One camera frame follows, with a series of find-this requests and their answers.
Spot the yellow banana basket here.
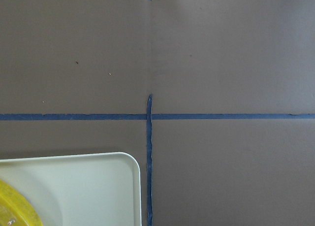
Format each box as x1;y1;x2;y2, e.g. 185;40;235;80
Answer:
0;180;43;226

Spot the white bear print tray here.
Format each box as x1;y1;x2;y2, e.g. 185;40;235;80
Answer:
0;152;142;226

